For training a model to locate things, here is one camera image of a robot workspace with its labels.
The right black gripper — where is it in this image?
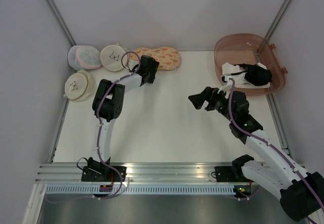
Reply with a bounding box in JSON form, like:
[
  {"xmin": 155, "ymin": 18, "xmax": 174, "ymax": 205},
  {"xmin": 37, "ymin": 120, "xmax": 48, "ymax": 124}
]
[{"xmin": 188, "ymin": 86, "xmax": 235, "ymax": 122}]

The orange floral mesh laundry bag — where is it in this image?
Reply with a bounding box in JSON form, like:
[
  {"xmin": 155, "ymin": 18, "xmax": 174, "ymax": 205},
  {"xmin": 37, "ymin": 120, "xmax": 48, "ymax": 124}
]
[{"xmin": 135, "ymin": 47, "xmax": 181, "ymax": 71}]

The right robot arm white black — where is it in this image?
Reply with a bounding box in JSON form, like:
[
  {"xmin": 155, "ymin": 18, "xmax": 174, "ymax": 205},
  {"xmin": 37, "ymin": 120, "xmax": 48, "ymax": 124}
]
[{"xmin": 188, "ymin": 87, "xmax": 323, "ymax": 221}]

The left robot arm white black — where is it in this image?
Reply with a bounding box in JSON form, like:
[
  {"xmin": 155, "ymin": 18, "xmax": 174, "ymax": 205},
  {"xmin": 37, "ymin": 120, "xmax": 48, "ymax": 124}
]
[{"xmin": 92, "ymin": 55, "xmax": 159, "ymax": 182}]

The beige round laundry bag upper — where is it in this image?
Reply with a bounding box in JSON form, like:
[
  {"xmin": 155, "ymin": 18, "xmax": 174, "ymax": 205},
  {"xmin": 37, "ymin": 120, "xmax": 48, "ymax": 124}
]
[{"xmin": 100, "ymin": 44, "xmax": 129, "ymax": 72}]

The beige round laundry bag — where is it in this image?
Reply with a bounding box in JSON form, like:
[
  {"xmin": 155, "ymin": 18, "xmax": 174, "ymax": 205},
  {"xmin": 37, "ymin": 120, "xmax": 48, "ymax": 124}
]
[
  {"xmin": 100, "ymin": 44, "xmax": 129, "ymax": 72},
  {"xmin": 64, "ymin": 69, "xmax": 97, "ymax": 102}
]

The black bra in basket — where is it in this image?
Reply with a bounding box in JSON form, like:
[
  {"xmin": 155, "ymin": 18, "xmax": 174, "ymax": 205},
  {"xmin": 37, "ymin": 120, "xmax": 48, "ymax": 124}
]
[{"xmin": 231, "ymin": 64, "xmax": 272, "ymax": 86}]

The white pink mesh laundry bag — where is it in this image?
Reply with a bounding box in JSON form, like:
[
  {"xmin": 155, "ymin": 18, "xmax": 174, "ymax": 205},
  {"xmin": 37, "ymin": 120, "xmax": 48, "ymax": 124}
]
[{"xmin": 67, "ymin": 46, "xmax": 102, "ymax": 71}]

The beige round laundry bag lower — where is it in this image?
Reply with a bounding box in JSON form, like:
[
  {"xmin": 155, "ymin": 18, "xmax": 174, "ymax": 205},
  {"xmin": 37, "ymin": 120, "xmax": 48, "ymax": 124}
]
[{"xmin": 64, "ymin": 69, "xmax": 97, "ymax": 102}]

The white garment in basket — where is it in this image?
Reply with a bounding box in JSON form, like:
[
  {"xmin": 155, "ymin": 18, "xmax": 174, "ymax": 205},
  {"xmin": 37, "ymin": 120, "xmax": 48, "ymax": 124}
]
[{"xmin": 221, "ymin": 63, "xmax": 272, "ymax": 89}]

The pink translucent plastic basket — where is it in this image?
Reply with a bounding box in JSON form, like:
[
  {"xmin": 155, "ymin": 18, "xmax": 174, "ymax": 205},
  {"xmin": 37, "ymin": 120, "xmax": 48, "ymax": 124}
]
[{"xmin": 214, "ymin": 33, "xmax": 288, "ymax": 96}]

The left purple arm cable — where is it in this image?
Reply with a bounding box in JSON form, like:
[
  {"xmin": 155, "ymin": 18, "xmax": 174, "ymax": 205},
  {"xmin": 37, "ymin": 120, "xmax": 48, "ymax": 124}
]
[{"xmin": 45, "ymin": 51, "xmax": 141, "ymax": 204}]

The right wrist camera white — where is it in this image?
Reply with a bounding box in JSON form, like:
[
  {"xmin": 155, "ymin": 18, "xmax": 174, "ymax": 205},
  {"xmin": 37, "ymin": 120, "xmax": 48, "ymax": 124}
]
[{"xmin": 221, "ymin": 74, "xmax": 234, "ymax": 85}]

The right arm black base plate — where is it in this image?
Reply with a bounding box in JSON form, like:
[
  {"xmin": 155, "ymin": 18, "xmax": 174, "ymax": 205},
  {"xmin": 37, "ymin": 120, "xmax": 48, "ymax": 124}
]
[{"xmin": 214, "ymin": 166, "xmax": 245, "ymax": 183}]

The white slotted cable duct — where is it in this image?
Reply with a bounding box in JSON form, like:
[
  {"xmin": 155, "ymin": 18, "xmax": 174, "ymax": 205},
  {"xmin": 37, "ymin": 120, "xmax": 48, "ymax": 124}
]
[{"xmin": 46, "ymin": 184, "xmax": 234, "ymax": 195}]

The aluminium front rail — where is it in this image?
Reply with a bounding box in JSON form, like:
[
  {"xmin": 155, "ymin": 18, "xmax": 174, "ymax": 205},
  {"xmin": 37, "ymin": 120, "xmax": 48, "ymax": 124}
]
[{"xmin": 34, "ymin": 162, "xmax": 231, "ymax": 185}]

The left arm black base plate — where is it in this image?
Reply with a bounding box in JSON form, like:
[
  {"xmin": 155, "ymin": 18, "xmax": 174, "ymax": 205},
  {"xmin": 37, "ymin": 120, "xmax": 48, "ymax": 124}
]
[{"xmin": 81, "ymin": 166, "xmax": 127, "ymax": 182}]

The left aluminium corner post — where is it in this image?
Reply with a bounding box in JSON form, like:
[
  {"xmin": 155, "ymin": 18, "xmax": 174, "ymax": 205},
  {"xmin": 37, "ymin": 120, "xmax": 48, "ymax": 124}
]
[{"xmin": 45, "ymin": 0, "xmax": 76, "ymax": 46}]

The aluminium corner post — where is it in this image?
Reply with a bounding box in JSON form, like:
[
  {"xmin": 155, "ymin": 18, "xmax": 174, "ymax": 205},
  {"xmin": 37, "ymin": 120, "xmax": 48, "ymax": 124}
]
[
  {"xmin": 45, "ymin": 0, "xmax": 76, "ymax": 46},
  {"xmin": 264, "ymin": 0, "xmax": 293, "ymax": 42}
]

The right aluminium corner post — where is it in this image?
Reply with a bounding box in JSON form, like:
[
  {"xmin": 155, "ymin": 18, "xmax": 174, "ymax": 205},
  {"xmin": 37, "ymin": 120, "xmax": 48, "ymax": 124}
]
[{"xmin": 264, "ymin": 0, "xmax": 293, "ymax": 42}]

